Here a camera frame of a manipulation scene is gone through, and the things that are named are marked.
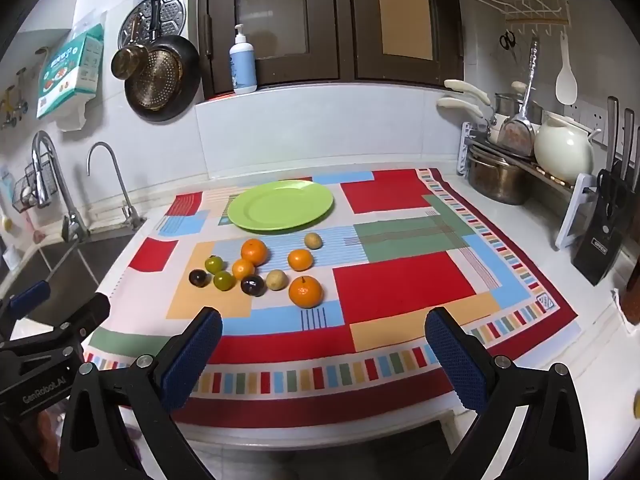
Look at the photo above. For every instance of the teal paper box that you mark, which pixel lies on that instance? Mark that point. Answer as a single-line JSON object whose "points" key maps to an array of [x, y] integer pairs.
{"points": [[67, 72]]}

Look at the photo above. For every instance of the black knife block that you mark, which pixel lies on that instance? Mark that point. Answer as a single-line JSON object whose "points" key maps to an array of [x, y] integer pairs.
{"points": [[602, 230]]}

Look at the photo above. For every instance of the white rice paddle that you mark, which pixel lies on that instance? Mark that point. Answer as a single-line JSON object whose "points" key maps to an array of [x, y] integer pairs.
{"points": [[566, 80]]}

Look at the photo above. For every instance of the colourful patterned tablecloth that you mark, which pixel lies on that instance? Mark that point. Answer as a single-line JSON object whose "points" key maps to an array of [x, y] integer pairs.
{"points": [[400, 280]]}

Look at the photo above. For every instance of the gold colander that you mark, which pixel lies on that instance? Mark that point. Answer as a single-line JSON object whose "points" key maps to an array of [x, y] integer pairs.
{"points": [[155, 80]]}

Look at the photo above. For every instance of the blue pump bottle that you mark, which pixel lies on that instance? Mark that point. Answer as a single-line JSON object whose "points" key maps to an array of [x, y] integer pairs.
{"points": [[243, 67]]}

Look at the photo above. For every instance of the brownish yellow round fruit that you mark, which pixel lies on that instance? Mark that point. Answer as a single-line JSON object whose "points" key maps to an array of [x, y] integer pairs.
{"points": [[313, 240]]}

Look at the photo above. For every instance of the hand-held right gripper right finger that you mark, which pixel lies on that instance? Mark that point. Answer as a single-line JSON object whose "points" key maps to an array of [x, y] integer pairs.
{"points": [[457, 365]]}

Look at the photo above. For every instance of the orange with stem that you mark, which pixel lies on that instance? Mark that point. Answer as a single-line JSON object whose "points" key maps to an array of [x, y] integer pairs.
{"points": [[305, 293]]}

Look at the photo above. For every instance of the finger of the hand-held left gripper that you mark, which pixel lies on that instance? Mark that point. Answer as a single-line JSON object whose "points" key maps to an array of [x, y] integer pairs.
{"points": [[27, 301], [75, 321]]}

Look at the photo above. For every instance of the large steel pot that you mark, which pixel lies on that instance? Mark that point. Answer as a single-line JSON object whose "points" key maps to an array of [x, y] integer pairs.
{"points": [[495, 177]]}

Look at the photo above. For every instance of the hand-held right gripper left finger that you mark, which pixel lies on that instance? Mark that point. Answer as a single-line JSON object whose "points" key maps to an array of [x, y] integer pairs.
{"points": [[192, 360]]}

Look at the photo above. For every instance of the white wall socket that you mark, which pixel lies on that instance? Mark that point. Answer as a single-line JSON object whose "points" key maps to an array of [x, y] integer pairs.
{"points": [[592, 120]]}

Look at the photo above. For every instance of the brown cabinet door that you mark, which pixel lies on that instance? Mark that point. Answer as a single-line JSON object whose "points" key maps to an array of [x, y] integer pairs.
{"points": [[270, 15], [405, 15]]}

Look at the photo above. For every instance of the black scissors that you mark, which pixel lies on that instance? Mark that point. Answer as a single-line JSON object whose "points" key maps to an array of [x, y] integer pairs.
{"points": [[508, 40]]}

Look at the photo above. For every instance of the dark kitchen sink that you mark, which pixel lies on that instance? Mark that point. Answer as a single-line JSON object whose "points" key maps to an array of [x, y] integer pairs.
{"points": [[60, 265]]}

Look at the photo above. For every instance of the white kettle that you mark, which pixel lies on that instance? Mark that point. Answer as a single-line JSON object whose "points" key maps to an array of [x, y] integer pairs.
{"points": [[562, 150]]}

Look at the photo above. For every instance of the tall chrome faucet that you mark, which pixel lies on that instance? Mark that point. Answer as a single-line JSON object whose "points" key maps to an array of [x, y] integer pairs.
{"points": [[47, 160]]}

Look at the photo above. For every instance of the pale yellow round fruit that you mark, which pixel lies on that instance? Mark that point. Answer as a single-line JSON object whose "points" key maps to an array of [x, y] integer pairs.
{"points": [[276, 280]]}

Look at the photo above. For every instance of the large orange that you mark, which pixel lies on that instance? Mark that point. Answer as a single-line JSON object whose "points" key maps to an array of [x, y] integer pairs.
{"points": [[254, 251]]}

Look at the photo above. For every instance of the gooseneck chrome faucet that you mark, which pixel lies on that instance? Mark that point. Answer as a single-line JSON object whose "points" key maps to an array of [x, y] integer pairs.
{"points": [[122, 195]]}

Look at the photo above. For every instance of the small brass saucepan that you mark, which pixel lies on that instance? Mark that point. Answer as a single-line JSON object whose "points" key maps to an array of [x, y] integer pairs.
{"points": [[127, 61]]}

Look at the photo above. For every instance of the yellow bicycle ornament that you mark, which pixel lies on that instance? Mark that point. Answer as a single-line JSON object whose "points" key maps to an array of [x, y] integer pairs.
{"points": [[12, 102]]}

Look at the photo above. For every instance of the black frying pan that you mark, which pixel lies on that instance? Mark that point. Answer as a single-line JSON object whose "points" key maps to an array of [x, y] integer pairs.
{"points": [[187, 67]]}

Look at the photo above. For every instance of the metal skimmer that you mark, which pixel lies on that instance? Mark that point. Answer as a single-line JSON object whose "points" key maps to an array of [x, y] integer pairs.
{"points": [[517, 132]]}

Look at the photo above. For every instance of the small orange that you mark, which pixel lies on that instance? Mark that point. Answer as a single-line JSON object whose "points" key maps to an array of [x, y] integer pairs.
{"points": [[243, 268]]}

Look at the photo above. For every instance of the brown wooden object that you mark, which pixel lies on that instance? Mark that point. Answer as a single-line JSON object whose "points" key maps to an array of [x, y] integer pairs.
{"points": [[631, 292]]}

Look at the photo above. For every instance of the small steel pot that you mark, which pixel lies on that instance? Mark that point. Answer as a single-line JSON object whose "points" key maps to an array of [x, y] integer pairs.
{"points": [[507, 105]]}

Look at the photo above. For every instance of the dark purple plum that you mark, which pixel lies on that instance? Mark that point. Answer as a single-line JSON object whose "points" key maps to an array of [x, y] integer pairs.
{"points": [[199, 278], [252, 286]]}

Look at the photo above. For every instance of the white dish rack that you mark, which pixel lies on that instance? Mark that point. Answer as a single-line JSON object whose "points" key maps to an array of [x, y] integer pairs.
{"points": [[575, 210]]}

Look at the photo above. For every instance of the round metal steamer rack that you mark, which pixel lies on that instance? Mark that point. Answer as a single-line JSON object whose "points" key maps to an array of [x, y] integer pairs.
{"points": [[170, 15]]}

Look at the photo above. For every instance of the green plate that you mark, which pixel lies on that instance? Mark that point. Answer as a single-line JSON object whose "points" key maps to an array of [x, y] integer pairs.
{"points": [[280, 205]]}

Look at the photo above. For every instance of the green round fruit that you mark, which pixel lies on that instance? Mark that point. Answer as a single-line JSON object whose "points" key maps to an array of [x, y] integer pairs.
{"points": [[224, 281], [214, 264]]}

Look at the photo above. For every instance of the medium orange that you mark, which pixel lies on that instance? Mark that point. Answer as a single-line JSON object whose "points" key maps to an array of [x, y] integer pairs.
{"points": [[300, 259]]}

